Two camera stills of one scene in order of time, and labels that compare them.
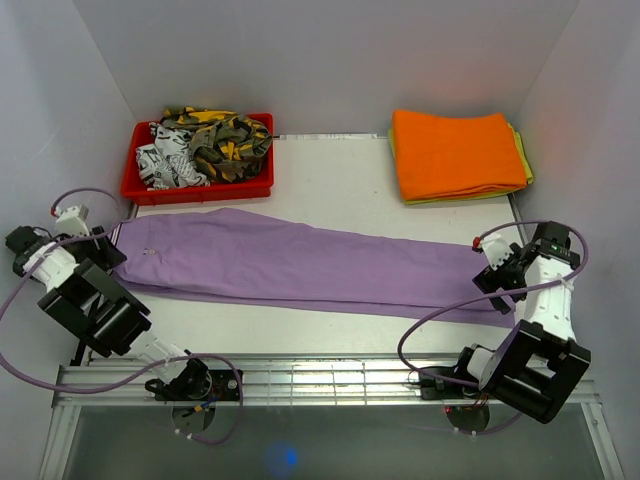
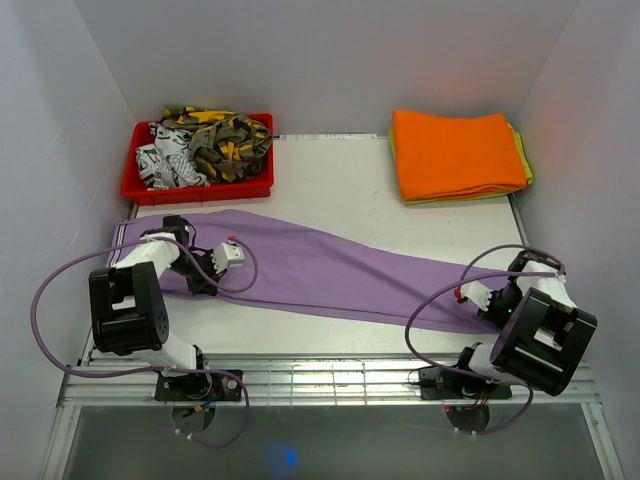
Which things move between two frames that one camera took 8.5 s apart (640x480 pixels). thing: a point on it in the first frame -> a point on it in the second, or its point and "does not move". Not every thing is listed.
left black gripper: (109, 256) -> (205, 286)
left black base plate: (224, 386) does not move
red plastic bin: (134, 190) does not move
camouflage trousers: (228, 147) does not move
